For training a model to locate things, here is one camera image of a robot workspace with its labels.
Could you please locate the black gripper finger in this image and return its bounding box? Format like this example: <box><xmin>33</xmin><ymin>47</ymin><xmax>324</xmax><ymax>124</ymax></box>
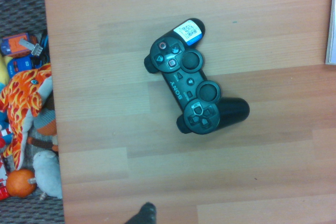
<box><xmin>122</xmin><ymin>202</ymin><xmax>158</xmax><ymax>224</ymax></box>

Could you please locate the black Sony gamepad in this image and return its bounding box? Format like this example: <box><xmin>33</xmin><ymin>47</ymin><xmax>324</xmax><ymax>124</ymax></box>
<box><xmin>143</xmin><ymin>18</ymin><xmax>250</xmax><ymax>135</ymax></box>

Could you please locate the grey woven basket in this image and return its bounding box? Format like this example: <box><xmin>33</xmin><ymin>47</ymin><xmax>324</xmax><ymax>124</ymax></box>
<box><xmin>0</xmin><ymin>0</ymin><xmax>66</xmax><ymax>224</ymax></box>

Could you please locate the white plush toy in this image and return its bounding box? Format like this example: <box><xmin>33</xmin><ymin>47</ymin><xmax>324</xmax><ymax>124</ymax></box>
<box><xmin>32</xmin><ymin>150</ymin><xmax>64</xmax><ymax>200</ymax></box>

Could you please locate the orange pumpkin ball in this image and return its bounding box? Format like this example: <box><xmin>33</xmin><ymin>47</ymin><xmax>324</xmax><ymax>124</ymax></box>
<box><xmin>5</xmin><ymin>168</ymin><xmax>37</xmax><ymax>198</ymax></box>

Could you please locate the grey and orange ball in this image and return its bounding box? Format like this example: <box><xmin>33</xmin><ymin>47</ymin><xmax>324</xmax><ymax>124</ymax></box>
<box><xmin>33</xmin><ymin>108</ymin><xmax>58</xmax><ymax>136</ymax></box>

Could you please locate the red and white toy robot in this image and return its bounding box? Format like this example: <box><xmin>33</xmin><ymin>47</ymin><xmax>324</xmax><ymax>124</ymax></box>
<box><xmin>0</xmin><ymin>126</ymin><xmax>14</xmax><ymax>201</ymax></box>

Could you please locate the blue plush toy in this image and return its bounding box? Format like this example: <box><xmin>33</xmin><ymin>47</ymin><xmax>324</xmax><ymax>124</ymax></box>
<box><xmin>0</xmin><ymin>109</ymin><xmax>13</xmax><ymax>132</ymax></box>

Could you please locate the orange flame plush toy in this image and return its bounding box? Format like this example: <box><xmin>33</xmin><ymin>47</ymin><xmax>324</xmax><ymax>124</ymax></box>
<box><xmin>0</xmin><ymin>63</ymin><xmax>54</xmax><ymax>171</ymax></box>

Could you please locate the blue toy truck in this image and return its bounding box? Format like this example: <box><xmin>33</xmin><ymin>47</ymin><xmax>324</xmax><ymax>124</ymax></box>
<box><xmin>7</xmin><ymin>55</ymin><xmax>35</xmax><ymax>78</ymax></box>

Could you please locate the yellow plush toy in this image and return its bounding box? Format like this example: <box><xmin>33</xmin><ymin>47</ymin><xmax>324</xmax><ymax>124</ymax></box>
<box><xmin>0</xmin><ymin>54</ymin><xmax>14</xmax><ymax>85</ymax></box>

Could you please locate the orange toy truck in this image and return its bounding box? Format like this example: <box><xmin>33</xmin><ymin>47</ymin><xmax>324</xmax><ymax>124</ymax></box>
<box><xmin>1</xmin><ymin>33</ymin><xmax>44</xmax><ymax>59</ymax></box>

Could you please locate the glossy magazine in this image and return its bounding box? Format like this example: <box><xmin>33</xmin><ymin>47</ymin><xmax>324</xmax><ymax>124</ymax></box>
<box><xmin>325</xmin><ymin>0</ymin><xmax>336</xmax><ymax>66</ymax></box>

